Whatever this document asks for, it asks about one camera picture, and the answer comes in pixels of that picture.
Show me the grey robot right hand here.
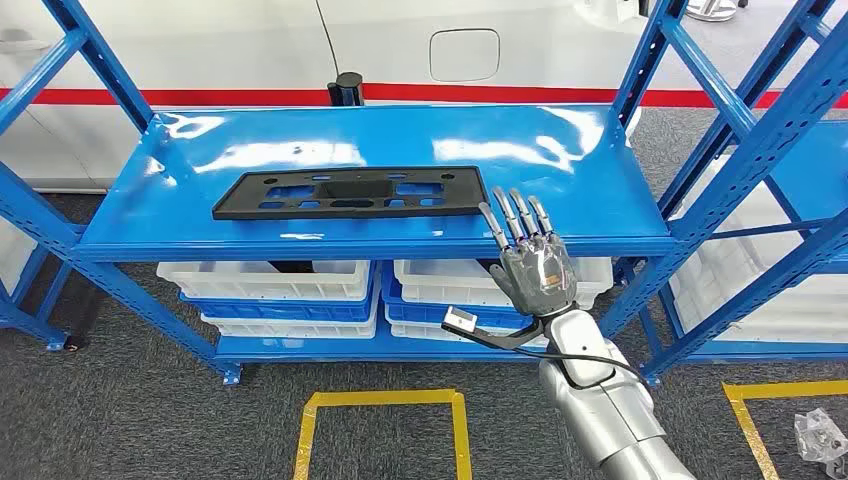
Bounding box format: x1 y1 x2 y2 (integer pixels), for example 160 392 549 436
478 186 580 319

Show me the black plastic panel part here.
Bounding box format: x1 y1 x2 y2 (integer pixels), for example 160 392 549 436
211 165 490 222

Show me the blue steel shelf rack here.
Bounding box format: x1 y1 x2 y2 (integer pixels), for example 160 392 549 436
0 0 848 389
635 119 848 366

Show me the white plastic bin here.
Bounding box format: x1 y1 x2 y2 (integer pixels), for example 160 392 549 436
389 321 551 349
393 258 614 309
200 311 380 340
156 260 372 303

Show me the blue plastic bin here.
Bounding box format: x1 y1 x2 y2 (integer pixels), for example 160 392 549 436
382 264 535 331
180 291 379 324

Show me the red barrier belt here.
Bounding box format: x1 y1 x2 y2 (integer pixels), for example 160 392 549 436
0 82 848 111

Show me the yellow floor tape square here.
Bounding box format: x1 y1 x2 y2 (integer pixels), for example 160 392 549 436
293 389 473 480
722 379 848 480

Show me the large white plastic crate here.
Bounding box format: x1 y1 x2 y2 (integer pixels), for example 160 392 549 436
669 155 848 342
0 218 38 296

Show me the white round stand base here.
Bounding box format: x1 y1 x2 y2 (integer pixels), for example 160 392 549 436
685 0 740 22

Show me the crumpled clear plastic bag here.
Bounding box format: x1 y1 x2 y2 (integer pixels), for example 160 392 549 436
793 407 848 480

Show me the white car body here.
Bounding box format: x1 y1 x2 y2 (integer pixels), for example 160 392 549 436
0 0 848 193

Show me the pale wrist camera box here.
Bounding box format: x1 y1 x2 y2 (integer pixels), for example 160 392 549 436
442 305 478 334

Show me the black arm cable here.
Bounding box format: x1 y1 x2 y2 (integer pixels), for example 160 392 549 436
516 347 654 389

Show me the black barrier belt post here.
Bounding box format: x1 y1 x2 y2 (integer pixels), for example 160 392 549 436
326 71 367 107

